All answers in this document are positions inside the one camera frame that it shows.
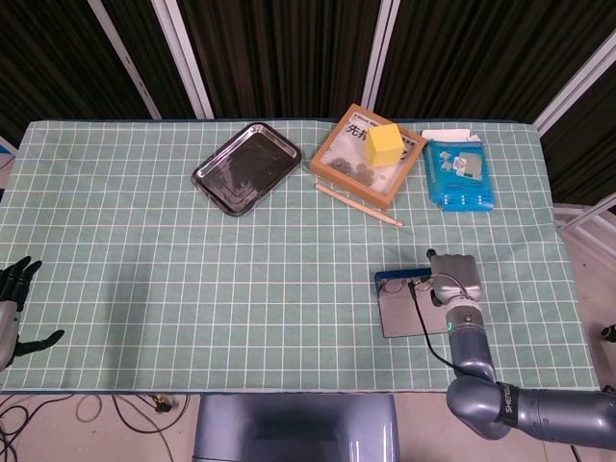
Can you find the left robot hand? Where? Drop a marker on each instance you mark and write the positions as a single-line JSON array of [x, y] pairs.
[[8, 327]]

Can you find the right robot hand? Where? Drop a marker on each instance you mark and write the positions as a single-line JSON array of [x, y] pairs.
[[457, 274]]

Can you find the dark blue glasses case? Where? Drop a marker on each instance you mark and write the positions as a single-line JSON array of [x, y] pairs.
[[404, 317]]

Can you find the wire-rimmed eyeglasses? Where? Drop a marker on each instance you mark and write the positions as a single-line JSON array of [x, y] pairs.
[[390, 287]]

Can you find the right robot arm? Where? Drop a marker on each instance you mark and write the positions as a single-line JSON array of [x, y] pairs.
[[471, 351]]

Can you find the blue cardboard package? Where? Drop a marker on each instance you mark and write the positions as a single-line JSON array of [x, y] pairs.
[[457, 178]]

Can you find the light wooden stick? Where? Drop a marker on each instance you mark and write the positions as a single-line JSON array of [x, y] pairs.
[[356, 204]]

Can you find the white flat paper box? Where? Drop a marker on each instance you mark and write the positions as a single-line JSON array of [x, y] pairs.
[[447, 134]]

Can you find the yellow foam cube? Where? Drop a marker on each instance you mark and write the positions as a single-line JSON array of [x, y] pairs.
[[382, 146]]

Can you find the green checked tablecloth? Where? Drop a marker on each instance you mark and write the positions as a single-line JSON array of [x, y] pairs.
[[144, 240]]

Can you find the clear printed plastic bag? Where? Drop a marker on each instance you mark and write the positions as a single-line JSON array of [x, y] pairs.
[[346, 144]]

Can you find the blue grey robot torso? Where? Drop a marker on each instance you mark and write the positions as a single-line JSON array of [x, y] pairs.
[[289, 423]]

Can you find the shiny metal tray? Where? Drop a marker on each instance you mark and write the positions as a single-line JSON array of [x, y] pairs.
[[245, 168]]

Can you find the wooden frame box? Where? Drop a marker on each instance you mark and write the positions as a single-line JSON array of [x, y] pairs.
[[349, 188]]

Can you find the aluminium frame bar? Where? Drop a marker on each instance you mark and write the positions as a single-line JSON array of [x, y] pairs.
[[587, 216]]

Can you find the angled white corner post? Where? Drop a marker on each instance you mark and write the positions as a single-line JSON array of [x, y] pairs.
[[572, 86]]

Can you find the thin white partition post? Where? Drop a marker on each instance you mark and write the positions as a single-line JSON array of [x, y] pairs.
[[125, 58]]

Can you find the wide white partition post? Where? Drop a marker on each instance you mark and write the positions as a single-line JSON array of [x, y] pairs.
[[185, 58]]

